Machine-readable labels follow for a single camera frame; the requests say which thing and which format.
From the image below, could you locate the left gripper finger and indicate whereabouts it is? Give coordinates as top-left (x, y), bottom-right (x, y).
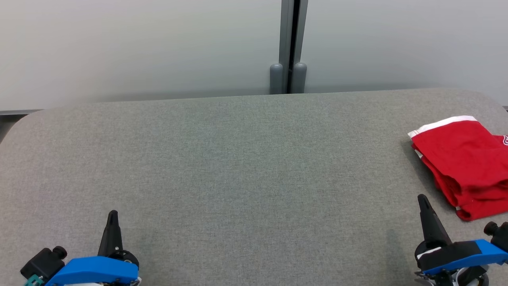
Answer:
top-left (111, 211), bottom-right (124, 257)
top-left (98, 211), bottom-right (114, 257)

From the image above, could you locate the left gripper blue body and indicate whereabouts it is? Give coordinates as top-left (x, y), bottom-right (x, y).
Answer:
top-left (45, 249), bottom-right (140, 286)

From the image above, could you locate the right gripper blue body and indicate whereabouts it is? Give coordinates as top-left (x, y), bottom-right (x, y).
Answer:
top-left (414, 239), bottom-right (508, 276)

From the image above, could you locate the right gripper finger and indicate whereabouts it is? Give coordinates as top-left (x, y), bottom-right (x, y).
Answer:
top-left (423, 195), bottom-right (453, 245)
top-left (415, 195), bottom-right (436, 249)

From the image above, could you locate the red jersey with striped trim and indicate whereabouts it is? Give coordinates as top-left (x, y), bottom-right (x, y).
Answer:
top-left (435, 171), bottom-right (508, 222)

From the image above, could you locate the red jersey with white hem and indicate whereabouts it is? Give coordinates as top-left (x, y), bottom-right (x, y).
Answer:
top-left (408, 115), bottom-right (508, 207)

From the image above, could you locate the grey fabric sofa surface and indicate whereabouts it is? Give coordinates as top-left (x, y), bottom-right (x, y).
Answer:
top-left (0, 88), bottom-right (508, 286)

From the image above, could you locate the grey cylindrical post bumper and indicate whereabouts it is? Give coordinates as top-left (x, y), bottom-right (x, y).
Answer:
top-left (270, 63), bottom-right (284, 95)
top-left (292, 62), bottom-right (308, 94)

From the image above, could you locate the grey partition frame post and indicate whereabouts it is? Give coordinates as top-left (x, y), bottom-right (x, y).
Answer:
top-left (280, 0), bottom-right (309, 95)

